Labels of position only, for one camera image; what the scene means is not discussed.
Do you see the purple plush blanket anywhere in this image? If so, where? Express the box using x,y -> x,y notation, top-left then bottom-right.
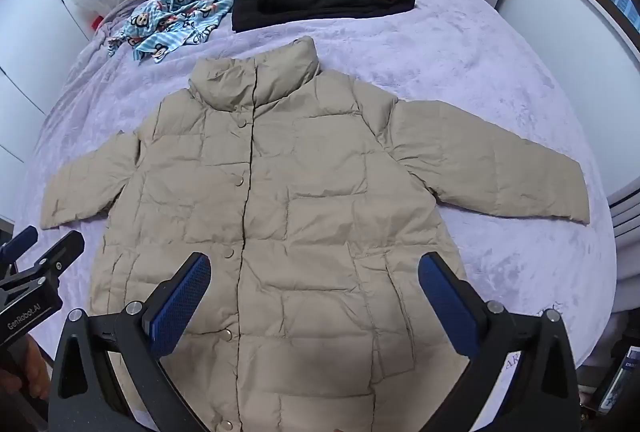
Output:
10,0 -> 620,432

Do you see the white wardrobe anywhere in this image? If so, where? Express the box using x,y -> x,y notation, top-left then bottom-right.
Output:
0,0 -> 96,173

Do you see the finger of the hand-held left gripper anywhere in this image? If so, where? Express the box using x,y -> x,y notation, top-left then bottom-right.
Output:
12,230 -> 86,293
0,226 -> 39,269

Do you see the dark printed box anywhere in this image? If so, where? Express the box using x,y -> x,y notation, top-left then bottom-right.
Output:
595,337 -> 640,413

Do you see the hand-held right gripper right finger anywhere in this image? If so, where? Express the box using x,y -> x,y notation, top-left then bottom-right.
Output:
417,252 -> 581,432

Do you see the white slatted rack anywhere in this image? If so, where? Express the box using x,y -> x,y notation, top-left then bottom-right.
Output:
607,189 -> 640,313

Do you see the beige puffer jacket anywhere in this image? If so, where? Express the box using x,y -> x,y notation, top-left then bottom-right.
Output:
41,36 -> 591,432

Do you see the blue monkey print garment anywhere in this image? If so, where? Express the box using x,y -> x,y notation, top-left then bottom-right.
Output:
106,0 -> 238,65

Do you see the person's left hand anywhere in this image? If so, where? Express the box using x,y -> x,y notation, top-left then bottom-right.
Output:
0,337 -> 52,409

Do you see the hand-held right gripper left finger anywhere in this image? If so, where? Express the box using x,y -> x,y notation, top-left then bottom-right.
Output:
48,252 -> 212,432

